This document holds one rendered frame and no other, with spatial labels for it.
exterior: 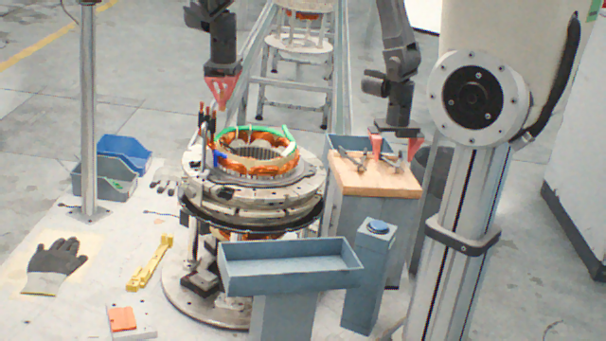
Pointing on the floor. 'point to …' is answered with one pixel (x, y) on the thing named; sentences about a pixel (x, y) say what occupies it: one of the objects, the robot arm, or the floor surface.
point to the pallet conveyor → (334, 108)
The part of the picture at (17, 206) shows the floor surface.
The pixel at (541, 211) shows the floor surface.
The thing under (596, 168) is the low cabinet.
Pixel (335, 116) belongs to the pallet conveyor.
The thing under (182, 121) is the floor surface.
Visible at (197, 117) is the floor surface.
